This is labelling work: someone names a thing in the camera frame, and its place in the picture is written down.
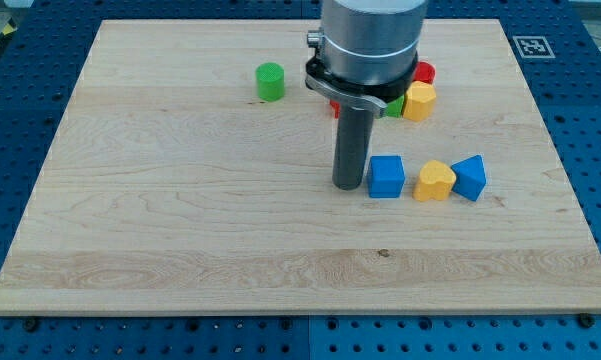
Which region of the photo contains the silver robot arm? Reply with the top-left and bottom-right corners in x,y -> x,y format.
307,0 -> 428,85

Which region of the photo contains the green block behind arm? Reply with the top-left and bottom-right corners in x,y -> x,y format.
385,95 -> 405,118

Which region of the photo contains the yellow heart block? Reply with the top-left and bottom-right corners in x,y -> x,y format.
412,160 -> 457,202

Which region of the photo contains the yellow hexagon block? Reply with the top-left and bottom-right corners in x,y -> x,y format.
402,81 -> 437,122

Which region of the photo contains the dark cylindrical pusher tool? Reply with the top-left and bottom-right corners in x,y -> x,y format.
332,105 -> 374,190

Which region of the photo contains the red block behind tool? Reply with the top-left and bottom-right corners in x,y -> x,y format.
329,100 -> 340,119

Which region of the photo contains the blue cube block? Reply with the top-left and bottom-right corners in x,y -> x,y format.
367,155 -> 406,198

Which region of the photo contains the wooden board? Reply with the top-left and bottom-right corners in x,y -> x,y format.
0,19 -> 601,316

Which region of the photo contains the green cylinder block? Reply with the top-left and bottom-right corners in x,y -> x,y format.
255,62 -> 285,102

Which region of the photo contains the red cylinder block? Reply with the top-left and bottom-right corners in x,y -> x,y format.
413,61 -> 436,84

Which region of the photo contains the blue triangle block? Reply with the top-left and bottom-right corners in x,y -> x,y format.
451,155 -> 487,201

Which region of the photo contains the white fiducial marker tag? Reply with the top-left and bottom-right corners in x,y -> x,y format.
513,35 -> 555,59

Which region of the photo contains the black clamp ring with lever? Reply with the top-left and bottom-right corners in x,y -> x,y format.
304,51 -> 419,120

